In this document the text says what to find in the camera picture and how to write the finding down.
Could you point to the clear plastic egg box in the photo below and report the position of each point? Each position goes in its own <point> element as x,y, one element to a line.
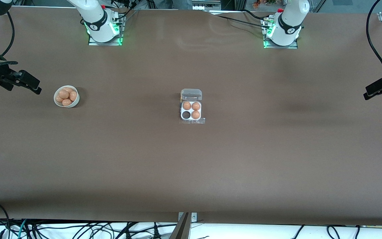
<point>191,94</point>

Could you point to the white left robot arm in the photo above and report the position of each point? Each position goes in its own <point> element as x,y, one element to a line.
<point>287,26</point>

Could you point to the grey equipment box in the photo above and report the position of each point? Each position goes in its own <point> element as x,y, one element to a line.
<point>206,5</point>

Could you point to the white round bowl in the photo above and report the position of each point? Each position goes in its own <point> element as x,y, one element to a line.
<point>75,104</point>

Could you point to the orange items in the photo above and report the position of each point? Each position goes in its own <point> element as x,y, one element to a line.
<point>257,3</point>

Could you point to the clear tape strip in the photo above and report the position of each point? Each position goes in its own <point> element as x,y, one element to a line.
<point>201,121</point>

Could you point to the dark metal bar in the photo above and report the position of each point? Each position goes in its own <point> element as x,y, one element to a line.
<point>181,230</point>

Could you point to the small metal bracket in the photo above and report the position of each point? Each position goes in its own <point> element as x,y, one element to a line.
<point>194,217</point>

